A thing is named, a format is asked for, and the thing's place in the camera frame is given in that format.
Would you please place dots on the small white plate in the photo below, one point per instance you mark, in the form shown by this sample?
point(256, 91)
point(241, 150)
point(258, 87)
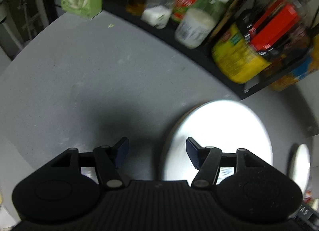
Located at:
point(300, 164)

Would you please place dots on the sweet print white plate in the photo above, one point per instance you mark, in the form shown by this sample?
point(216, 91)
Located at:
point(225, 124)

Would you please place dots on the small clear spice jar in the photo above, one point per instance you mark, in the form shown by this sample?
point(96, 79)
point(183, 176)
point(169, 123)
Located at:
point(157, 12)

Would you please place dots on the black metal shelf rack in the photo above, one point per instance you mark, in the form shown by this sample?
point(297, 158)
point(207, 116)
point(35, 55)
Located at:
point(202, 56)

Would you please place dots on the white cap seasoning jar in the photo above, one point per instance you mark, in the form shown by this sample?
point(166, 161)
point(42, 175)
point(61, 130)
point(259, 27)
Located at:
point(199, 20)

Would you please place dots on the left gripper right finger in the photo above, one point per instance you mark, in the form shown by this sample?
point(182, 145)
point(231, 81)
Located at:
point(206, 160)

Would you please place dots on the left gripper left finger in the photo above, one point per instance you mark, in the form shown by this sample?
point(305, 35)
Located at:
point(108, 159)

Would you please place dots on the soy sauce bottle red handle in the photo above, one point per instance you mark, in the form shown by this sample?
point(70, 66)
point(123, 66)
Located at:
point(262, 39)

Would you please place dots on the green label sauce bottle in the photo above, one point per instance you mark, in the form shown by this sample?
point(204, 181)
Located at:
point(180, 9)

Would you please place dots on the orange juice bottle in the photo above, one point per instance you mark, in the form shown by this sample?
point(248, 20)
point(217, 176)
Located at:
point(308, 66)

